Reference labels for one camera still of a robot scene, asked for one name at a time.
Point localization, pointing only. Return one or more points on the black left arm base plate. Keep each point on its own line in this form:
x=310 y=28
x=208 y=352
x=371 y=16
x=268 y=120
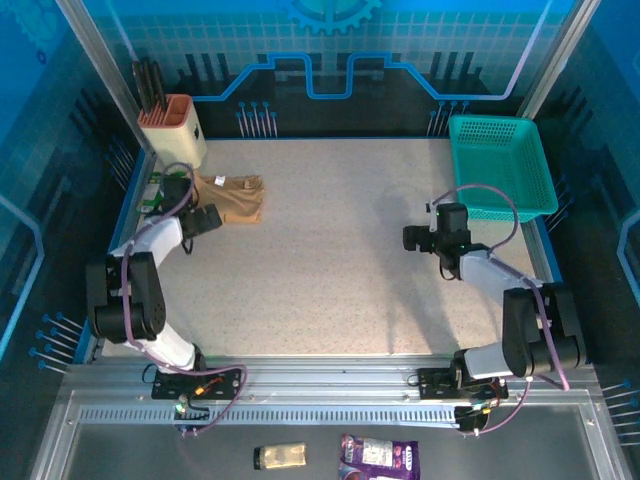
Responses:
x=225 y=377

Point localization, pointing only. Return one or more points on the green printed packet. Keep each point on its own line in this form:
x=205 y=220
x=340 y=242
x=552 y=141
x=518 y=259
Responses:
x=152 y=197

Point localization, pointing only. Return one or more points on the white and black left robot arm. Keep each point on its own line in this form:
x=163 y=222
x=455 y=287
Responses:
x=150 y=235

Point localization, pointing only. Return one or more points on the small beige jar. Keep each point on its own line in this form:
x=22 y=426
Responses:
x=280 y=456

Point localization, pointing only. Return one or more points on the teal plastic basket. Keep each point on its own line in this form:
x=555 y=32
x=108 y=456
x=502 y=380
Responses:
x=500 y=165

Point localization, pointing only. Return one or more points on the aluminium frame post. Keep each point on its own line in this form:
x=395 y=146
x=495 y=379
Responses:
x=562 y=50
x=102 y=65

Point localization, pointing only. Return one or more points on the tan t-shirt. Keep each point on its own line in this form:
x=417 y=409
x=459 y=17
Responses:
x=237 y=202

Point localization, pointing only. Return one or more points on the purple snack bag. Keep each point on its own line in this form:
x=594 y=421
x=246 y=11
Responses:
x=377 y=455

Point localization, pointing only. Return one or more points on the aluminium base beam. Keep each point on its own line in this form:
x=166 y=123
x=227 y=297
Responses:
x=325 y=375

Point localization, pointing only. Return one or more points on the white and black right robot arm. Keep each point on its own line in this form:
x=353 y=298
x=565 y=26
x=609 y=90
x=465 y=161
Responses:
x=490 y=272

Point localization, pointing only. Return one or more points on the beige orange-topped utensil holder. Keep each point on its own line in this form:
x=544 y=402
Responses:
x=172 y=135

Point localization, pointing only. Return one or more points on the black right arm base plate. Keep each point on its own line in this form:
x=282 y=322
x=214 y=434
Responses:
x=435 y=382

